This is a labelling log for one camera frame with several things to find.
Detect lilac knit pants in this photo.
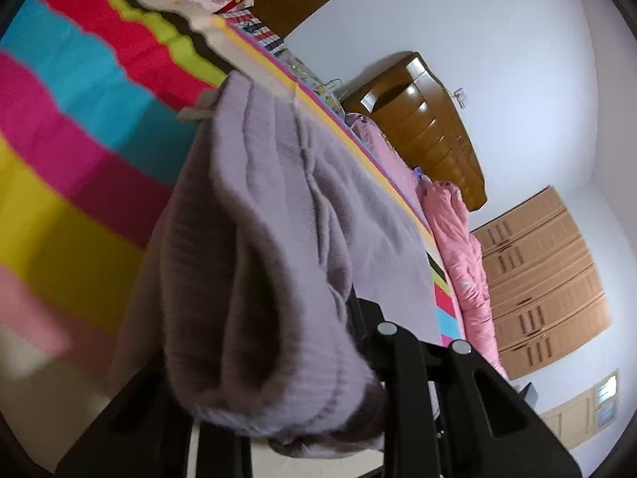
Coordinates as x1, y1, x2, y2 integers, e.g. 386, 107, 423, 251
109, 72, 440, 458

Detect wooden door with window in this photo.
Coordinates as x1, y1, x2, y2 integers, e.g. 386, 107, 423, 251
540, 369, 620, 450

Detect light wooden wardrobe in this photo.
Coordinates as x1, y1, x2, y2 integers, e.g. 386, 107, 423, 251
473, 187, 612, 379

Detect pink crumpled comforter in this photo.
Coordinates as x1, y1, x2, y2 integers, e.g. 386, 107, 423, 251
421, 179, 508, 376

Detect pink bed cover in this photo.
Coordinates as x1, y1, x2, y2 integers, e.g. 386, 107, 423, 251
344, 112, 425, 219

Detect glossy brown wooden headboard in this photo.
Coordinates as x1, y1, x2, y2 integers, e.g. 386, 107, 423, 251
341, 52, 487, 212

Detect floral cloth nightstand cover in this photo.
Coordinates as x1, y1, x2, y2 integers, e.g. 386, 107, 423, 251
276, 49, 346, 118

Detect dark wooden headboard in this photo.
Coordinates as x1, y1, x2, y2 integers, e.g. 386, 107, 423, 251
250, 0, 340, 41

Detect rainbow striped blanket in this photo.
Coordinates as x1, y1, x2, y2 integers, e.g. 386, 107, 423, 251
0, 0, 467, 474

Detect white wall socket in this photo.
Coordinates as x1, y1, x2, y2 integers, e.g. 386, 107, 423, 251
450, 88, 467, 109

